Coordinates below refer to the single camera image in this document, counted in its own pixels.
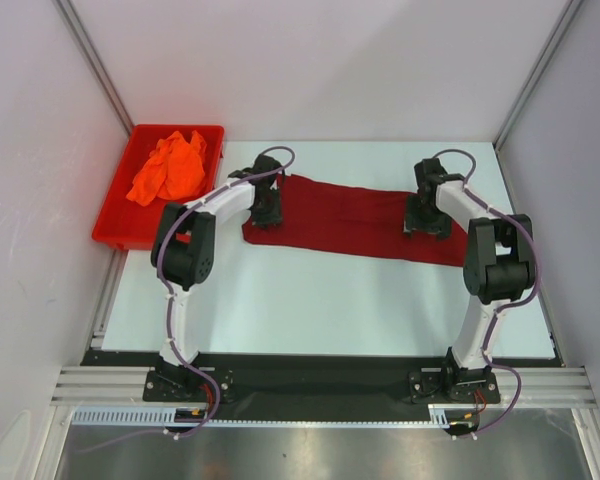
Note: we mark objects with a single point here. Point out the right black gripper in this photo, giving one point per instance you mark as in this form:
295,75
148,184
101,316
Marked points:
427,223

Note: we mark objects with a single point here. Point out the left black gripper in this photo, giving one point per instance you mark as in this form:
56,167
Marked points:
272,217

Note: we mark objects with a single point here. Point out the dark red t shirt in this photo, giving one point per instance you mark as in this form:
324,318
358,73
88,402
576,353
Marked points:
354,221

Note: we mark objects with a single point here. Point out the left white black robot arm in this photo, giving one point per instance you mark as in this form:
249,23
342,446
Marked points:
184,247

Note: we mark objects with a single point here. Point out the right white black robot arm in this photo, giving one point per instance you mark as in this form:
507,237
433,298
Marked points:
499,263

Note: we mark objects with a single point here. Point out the orange t shirt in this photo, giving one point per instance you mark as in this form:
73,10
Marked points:
174,170

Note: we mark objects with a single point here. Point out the red plastic bin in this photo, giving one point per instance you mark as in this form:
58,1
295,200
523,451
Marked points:
125,225

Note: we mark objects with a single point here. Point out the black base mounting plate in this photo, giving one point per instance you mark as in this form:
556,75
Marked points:
311,386

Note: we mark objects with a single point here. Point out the slotted grey cable duct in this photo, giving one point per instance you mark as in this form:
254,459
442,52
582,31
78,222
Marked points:
189,417

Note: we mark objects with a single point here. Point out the left corner aluminium post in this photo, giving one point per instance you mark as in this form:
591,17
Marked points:
87,48

